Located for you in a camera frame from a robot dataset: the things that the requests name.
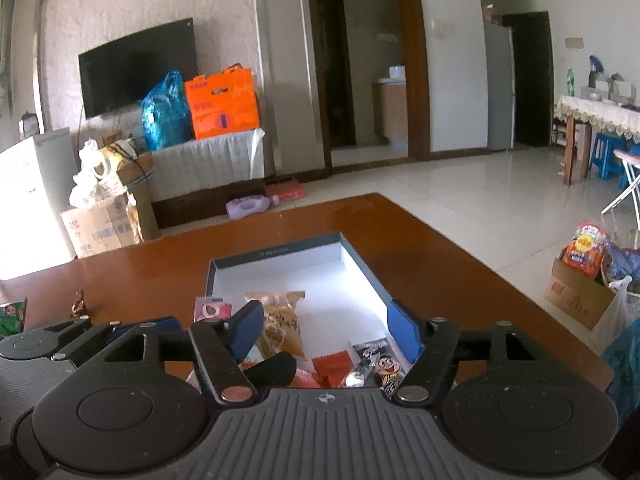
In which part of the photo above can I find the printed cardboard box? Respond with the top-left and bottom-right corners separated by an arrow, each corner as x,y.
61,192 -> 146,259

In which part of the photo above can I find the teal plastic bag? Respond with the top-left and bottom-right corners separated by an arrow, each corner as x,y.
602,320 -> 640,426

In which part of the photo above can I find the wooden kitchen cabinet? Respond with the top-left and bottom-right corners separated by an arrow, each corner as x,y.
372,77 -> 408,142

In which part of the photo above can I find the blue plastic stool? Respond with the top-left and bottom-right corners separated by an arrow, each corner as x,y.
589,132 -> 628,181

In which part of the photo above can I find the green snack bag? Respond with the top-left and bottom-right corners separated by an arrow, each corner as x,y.
0,297 -> 28,337

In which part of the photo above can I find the grey refrigerator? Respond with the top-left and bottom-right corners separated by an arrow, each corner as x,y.
482,20 -> 516,152

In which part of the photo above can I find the translucent white plastic bag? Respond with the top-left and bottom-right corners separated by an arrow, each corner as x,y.
590,277 -> 640,356

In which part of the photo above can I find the cloth-covered cabinet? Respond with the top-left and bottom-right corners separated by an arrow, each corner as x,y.
150,129 -> 267,229

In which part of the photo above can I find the blue plastic bag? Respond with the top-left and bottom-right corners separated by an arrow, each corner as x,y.
141,71 -> 193,151

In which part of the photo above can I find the white tape roll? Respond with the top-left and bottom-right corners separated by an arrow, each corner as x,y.
95,149 -> 119,177

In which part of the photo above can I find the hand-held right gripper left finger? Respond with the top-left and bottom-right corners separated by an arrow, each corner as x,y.
102,300 -> 264,407

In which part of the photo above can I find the folding metal rack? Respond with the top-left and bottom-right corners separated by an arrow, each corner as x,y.
600,149 -> 640,216

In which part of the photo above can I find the small brown cardboard box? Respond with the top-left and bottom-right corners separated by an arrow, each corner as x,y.
102,132 -> 156,196

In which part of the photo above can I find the purple bottle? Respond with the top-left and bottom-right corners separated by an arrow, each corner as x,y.
226,195 -> 281,220

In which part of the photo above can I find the dark snack bar wrapper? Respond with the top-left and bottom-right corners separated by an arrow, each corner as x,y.
345,337 -> 407,392

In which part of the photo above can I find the black television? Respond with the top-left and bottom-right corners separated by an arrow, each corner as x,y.
78,18 -> 197,120

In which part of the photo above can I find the cardboard box of snacks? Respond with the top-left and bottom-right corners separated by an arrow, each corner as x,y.
545,257 -> 618,331

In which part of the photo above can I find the grey cardboard box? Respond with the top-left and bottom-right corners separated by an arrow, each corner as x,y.
206,231 -> 417,390

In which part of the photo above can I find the white small fridge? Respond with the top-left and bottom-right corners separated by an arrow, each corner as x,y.
0,127 -> 78,281

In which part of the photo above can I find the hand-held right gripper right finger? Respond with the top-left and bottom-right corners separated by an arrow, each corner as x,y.
387,299 -> 548,403

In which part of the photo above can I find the red flat packet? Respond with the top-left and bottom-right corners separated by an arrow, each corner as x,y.
265,180 -> 306,202

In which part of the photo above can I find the orange red snack bag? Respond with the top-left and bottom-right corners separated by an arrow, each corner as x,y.
562,222 -> 611,278

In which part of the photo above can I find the side table with lace cloth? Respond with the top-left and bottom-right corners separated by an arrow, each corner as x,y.
552,95 -> 640,186

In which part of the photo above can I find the orange snack packet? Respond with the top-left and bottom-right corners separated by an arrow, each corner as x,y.
290,352 -> 353,389

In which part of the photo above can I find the dark purple bag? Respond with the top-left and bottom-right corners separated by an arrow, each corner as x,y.
602,242 -> 640,281

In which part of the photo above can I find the orange cardboard box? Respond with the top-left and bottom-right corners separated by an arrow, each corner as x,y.
184,66 -> 261,141

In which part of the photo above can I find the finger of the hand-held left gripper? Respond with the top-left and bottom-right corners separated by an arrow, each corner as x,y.
42,316 -> 182,367
242,352 -> 297,391

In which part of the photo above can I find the pink clear toy packet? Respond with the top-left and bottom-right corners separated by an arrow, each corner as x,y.
194,297 -> 233,322

